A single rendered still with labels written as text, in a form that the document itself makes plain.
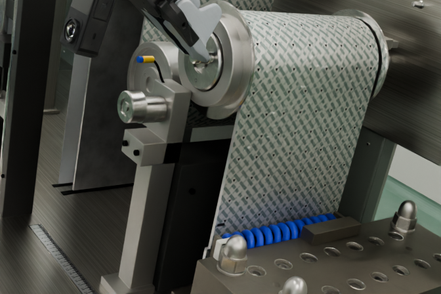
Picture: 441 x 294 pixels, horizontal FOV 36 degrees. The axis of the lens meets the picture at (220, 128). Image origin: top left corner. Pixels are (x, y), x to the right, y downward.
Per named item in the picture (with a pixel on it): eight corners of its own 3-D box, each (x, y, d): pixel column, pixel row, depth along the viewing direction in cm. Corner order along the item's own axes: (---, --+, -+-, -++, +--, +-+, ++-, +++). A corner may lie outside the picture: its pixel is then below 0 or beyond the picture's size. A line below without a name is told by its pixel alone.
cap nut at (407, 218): (385, 223, 103) (394, 196, 101) (400, 219, 105) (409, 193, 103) (404, 235, 100) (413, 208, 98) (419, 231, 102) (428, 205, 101)
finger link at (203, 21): (247, 37, 79) (205, -19, 73) (213, 75, 78) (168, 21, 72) (231, 31, 81) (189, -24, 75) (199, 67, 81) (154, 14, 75)
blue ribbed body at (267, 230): (211, 252, 89) (216, 229, 88) (325, 228, 102) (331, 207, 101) (227, 266, 86) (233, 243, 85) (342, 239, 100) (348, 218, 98)
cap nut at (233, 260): (210, 262, 82) (217, 230, 81) (233, 257, 85) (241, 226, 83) (228, 279, 80) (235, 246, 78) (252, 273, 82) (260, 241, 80)
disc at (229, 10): (169, 86, 93) (195, -18, 87) (172, 86, 93) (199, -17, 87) (231, 141, 83) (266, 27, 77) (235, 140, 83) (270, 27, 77)
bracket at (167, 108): (96, 284, 96) (128, 79, 86) (136, 275, 100) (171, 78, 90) (113, 304, 93) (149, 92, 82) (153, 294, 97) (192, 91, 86)
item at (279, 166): (208, 246, 89) (236, 115, 83) (331, 220, 103) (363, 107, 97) (210, 248, 89) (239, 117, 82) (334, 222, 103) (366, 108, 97)
